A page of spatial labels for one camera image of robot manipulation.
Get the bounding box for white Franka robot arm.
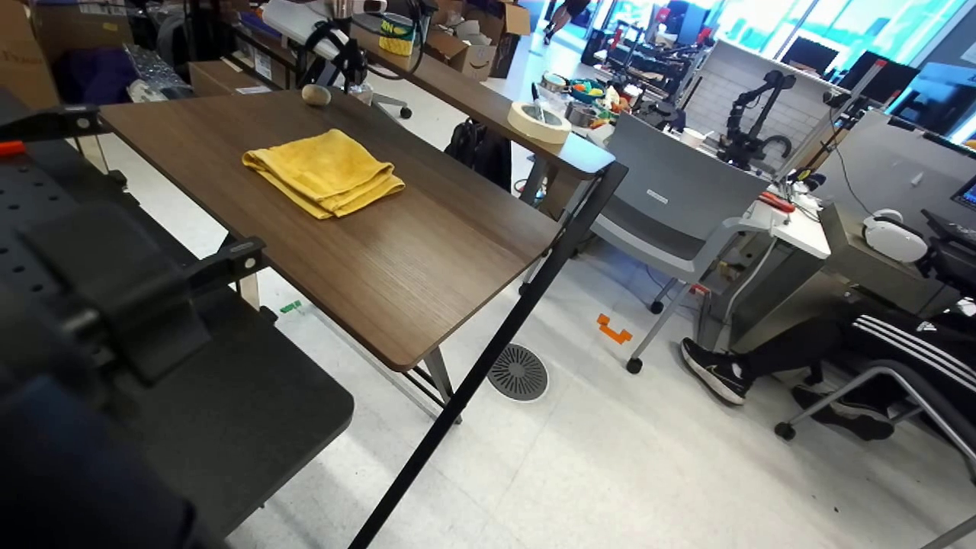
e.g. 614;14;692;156
258;0;435;91

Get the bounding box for black camera tripod pole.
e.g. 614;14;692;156
348;161;628;549

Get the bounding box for white tape roll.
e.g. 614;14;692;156
507;102;571;146

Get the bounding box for orange floor tape marker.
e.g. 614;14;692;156
599;314;634;343

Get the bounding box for black backpack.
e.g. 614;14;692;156
444;118;511;190

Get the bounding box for seated man grey sweater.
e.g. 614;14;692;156
681;314;976;406

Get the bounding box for yellow towel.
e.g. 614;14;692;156
241;128;407;218

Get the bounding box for cream white ball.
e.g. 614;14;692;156
298;84;331;105

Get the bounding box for black perforated mount plate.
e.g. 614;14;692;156
0;98;355;549

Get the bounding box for small black robot arm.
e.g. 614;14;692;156
720;69;796;167

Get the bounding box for round floor drain cover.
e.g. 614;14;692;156
487;343;548;399

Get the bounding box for grey plastic chair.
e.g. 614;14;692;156
591;117;765;376

